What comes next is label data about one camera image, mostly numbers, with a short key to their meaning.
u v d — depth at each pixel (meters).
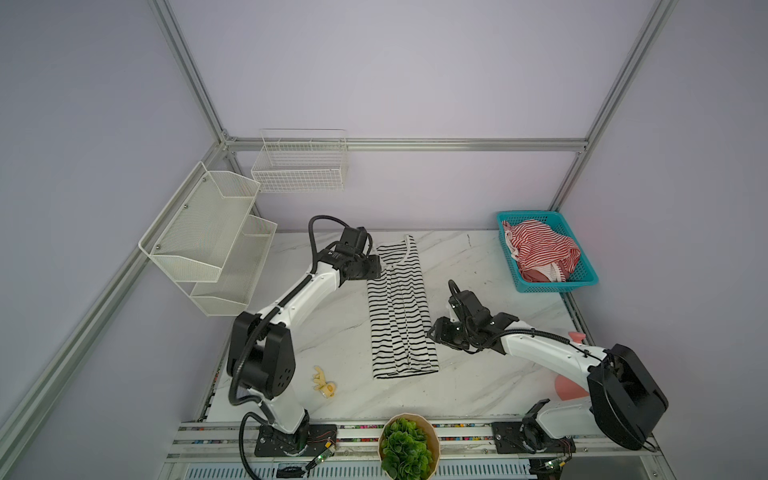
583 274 0.98
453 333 0.76
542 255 1.02
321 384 0.81
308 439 0.72
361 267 0.76
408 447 0.63
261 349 0.47
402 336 0.91
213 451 0.73
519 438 0.73
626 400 0.42
